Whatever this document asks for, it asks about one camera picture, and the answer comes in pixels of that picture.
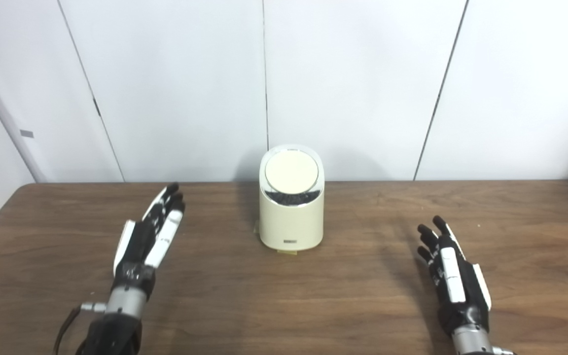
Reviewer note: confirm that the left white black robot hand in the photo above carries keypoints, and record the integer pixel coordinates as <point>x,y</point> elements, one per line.
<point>141,251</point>

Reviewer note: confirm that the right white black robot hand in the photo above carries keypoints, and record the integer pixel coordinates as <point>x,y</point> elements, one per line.
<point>461,291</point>

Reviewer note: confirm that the cream-colored bin body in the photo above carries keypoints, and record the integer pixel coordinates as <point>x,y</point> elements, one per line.
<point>291,222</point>

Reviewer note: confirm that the round cream bin lid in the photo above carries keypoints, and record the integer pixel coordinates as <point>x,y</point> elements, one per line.
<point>291,171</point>

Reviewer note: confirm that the small grey wall label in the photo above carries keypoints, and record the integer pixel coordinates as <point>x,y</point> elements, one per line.
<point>26,133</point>

